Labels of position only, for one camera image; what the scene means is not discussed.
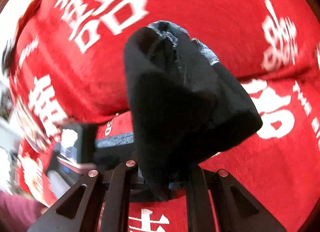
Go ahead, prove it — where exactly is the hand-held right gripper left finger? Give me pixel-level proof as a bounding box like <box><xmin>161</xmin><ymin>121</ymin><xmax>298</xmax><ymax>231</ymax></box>
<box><xmin>27</xmin><ymin>160</ymin><xmax>139</xmax><ymax>232</ymax></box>

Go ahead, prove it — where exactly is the person's left forearm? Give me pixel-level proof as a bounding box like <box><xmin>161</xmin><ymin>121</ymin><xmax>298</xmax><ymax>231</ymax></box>
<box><xmin>0</xmin><ymin>189</ymin><xmax>49</xmax><ymax>232</ymax></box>

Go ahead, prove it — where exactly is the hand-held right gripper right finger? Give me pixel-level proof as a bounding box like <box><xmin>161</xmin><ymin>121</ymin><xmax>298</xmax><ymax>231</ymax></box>
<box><xmin>169</xmin><ymin>165</ymin><xmax>288</xmax><ymax>232</ymax></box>

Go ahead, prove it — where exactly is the red printed blanket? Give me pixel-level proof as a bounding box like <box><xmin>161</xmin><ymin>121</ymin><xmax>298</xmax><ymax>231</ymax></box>
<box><xmin>0</xmin><ymin>0</ymin><xmax>320</xmax><ymax>232</ymax></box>

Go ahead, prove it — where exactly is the black pants floral trim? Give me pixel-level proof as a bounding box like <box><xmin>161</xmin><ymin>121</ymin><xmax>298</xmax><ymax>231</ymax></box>
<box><xmin>94</xmin><ymin>21</ymin><xmax>263</xmax><ymax>202</ymax></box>

